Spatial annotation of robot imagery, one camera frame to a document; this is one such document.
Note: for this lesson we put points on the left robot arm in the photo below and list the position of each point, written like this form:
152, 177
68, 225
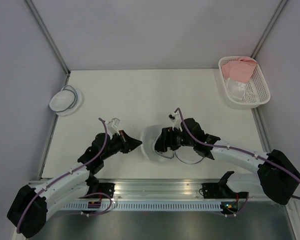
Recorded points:
33, 206

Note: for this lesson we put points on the aluminium table edge rail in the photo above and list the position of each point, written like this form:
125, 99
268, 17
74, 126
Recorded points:
158, 189

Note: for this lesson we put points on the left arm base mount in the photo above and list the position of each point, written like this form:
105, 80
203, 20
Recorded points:
99, 187

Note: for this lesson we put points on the white perforated plastic basket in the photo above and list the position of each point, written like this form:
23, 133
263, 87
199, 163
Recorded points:
256, 84

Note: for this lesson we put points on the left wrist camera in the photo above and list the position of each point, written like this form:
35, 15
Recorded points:
112, 126

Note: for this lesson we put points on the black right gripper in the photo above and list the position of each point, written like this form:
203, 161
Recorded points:
166, 139

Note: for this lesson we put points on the white bra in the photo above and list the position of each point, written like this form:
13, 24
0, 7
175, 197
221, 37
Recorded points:
237, 90

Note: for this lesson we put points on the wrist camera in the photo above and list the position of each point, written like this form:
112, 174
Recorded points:
176, 120
112, 126

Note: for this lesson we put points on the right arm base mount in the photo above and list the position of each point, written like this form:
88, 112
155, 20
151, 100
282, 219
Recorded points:
216, 190

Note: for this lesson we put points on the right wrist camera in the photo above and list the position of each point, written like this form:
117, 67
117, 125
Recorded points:
176, 120

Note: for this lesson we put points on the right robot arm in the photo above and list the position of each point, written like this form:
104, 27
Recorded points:
270, 174

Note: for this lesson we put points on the white slotted cable duct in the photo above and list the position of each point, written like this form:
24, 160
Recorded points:
165, 206

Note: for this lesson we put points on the pink bra in basket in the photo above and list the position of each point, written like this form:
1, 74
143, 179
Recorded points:
241, 69

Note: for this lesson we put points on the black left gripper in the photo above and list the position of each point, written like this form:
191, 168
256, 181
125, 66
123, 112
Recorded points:
128, 143

